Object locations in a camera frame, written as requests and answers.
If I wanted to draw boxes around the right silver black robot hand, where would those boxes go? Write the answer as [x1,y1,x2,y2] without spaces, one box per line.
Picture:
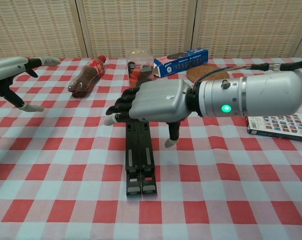
[103,79,194,148]

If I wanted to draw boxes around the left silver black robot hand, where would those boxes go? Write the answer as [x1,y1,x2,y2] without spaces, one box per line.
[0,56,61,113]

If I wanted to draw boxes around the black folding laptop stand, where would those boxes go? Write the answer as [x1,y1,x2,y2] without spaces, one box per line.
[124,117,158,198]

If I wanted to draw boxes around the clear plastic snack box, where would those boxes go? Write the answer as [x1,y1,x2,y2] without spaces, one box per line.
[127,49,155,88]

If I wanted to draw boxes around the blue Oreo cookie box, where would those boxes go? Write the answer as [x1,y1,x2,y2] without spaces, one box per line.
[153,48,209,78]

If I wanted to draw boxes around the round woven rattan coaster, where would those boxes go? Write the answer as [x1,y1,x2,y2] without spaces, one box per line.
[186,65,230,83]

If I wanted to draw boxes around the cola bottle with red label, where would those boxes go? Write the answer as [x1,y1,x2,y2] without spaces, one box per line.
[67,55,107,99]

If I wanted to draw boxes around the woven bamboo folding screen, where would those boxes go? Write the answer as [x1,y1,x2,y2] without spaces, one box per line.
[0,0,302,60]

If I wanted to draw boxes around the red white checkered tablecloth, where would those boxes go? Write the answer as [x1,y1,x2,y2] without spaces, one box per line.
[0,56,302,240]

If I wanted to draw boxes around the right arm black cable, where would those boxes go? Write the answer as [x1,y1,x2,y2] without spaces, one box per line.
[192,59,302,90]

